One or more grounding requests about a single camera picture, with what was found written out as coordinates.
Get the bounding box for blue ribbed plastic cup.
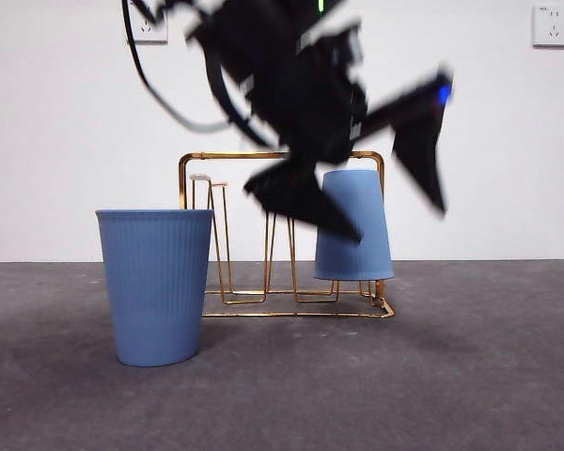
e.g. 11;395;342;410
313;169;396;282
95;209;216;367

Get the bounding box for gold wire cup rack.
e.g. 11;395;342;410
177;150;396;319

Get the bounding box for black flat cable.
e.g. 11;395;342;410
204;46;276;148

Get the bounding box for white wall socket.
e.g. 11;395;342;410
532;4;564;49
125;0;169;46

